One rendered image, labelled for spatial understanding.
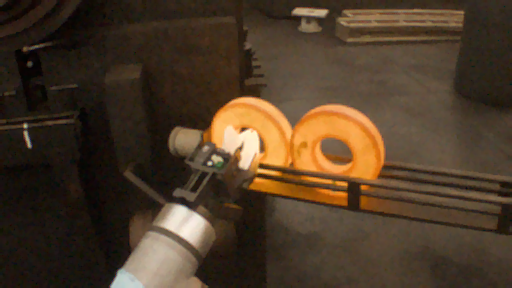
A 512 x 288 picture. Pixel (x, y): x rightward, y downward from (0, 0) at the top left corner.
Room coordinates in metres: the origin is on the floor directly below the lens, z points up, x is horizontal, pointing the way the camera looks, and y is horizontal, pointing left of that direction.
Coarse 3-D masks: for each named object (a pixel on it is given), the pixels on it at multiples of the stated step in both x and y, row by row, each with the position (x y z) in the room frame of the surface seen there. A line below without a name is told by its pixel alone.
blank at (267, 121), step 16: (224, 112) 0.66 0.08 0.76; (240, 112) 0.64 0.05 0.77; (256, 112) 0.63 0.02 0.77; (272, 112) 0.63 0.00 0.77; (224, 128) 0.66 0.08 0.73; (256, 128) 0.63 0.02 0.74; (272, 128) 0.62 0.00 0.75; (288, 128) 0.63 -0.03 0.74; (272, 144) 0.62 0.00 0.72; (288, 144) 0.61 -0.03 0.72; (272, 160) 0.62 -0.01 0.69; (288, 160) 0.61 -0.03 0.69
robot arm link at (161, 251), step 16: (144, 240) 0.41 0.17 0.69; (160, 240) 0.40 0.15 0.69; (176, 240) 0.41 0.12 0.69; (144, 256) 0.38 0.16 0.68; (160, 256) 0.38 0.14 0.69; (176, 256) 0.39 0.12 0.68; (192, 256) 0.40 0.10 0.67; (128, 272) 0.36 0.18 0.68; (144, 272) 0.36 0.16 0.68; (160, 272) 0.36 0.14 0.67; (176, 272) 0.37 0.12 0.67; (192, 272) 0.39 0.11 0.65
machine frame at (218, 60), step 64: (128, 0) 0.90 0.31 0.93; (192, 0) 0.92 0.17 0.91; (0, 64) 0.79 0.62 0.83; (64, 64) 0.82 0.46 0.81; (192, 64) 0.87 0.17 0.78; (192, 128) 0.87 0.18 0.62; (0, 192) 0.77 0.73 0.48; (128, 192) 0.84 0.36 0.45; (0, 256) 0.76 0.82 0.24; (64, 256) 0.79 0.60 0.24; (128, 256) 0.83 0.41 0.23
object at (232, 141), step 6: (228, 126) 0.62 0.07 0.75; (228, 132) 0.61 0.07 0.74; (234, 132) 0.63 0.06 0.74; (228, 138) 0.61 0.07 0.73; (234, 138) 0.63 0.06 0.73; (240, 138) 0.64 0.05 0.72; (228, 144) 0.61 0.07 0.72; (234, 144) 0.62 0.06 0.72; (240, 144) 0.63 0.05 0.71; (228, 150) 0.61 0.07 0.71; (234, 150) 0.61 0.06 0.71; (240, 150) 0.62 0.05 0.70
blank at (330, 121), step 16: (320, 112) 0.59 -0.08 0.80; (336, 112) 0.57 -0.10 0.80; (352, 112) 0.58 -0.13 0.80; (304, 128) 0.59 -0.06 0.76; (320, 128) 0.58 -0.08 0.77; (336, 128) 0.57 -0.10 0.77; (352, 128) 0.56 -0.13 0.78; (368, 128) 0.56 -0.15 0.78; (304, 144) 0.59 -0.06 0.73; (352, 144) 0.56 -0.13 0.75; (368, 144) 0.55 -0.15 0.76; (304, 160) 0.59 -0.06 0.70; (320, 160) 0.59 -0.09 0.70; (368, 160) 0.55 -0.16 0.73; (304, 176) 0.59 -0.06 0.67; (368, 176) 0.55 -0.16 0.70; (336, 192) 0.57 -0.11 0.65
